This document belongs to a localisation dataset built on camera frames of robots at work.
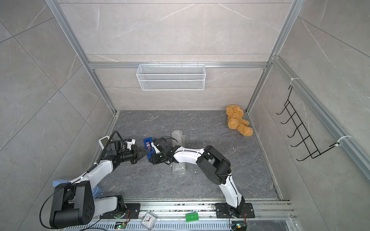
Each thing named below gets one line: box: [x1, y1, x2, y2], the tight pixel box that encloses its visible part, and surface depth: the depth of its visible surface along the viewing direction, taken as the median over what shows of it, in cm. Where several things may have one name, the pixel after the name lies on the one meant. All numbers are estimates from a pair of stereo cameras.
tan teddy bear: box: [225, 104, 254, 138], surface depth 103 cm
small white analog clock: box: [140, 212, 158, 231], surface depth 70 cm
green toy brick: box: [185, 212, 199, 223], surface depth 70 cm
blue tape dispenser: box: [143, 137, 156, 162], surface depth 93 cm
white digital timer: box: [98, 135, 113, 150], surface depth 98 cm
